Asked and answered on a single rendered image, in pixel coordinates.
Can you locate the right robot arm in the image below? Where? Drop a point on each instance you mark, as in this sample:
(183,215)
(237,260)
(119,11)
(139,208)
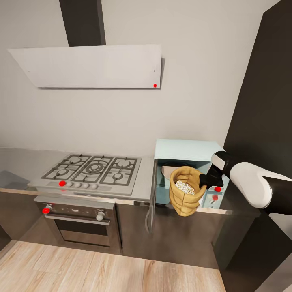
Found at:
(262,188)

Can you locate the oven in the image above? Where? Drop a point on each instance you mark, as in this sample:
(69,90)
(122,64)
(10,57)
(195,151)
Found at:
(82,224)

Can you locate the range hood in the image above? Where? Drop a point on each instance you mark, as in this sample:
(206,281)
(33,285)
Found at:
(88,61)

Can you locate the burner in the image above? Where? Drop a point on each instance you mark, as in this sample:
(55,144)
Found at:
(94,173)

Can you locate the fridge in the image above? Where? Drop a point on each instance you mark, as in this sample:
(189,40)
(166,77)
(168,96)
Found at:
(260,133)

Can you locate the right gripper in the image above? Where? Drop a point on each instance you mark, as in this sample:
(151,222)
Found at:
(210,180)

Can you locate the microwave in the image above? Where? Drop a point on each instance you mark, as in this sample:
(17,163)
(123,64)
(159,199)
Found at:
(172,154)

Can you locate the popcorn bag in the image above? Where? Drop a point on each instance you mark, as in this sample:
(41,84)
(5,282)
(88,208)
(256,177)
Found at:
(184,203)

